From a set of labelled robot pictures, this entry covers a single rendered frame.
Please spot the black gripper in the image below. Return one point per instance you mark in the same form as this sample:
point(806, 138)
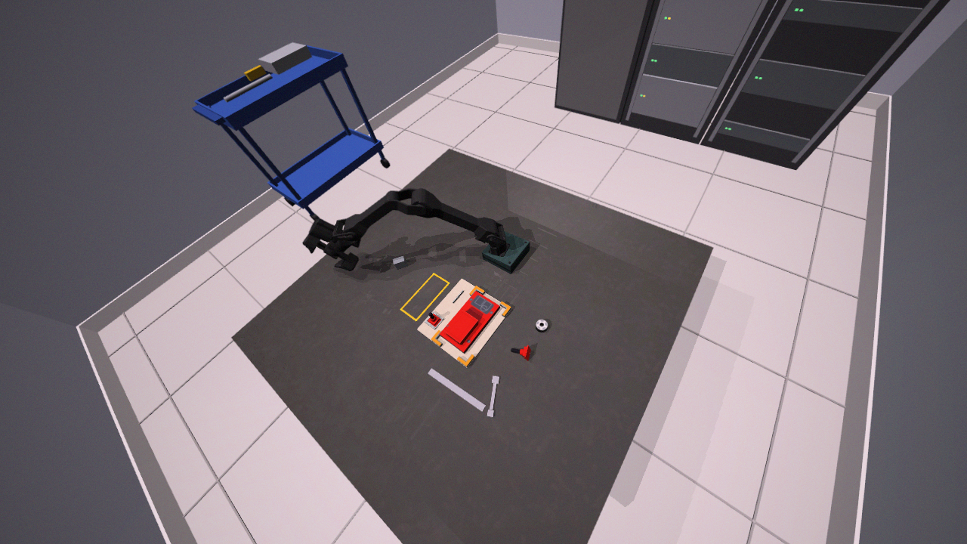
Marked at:
point(347, 262)

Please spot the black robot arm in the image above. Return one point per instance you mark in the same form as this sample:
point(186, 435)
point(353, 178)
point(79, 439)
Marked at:
point(423, 204)

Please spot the pale lavender flat bar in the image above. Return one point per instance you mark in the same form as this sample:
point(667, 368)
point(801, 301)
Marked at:
point(457, 390)

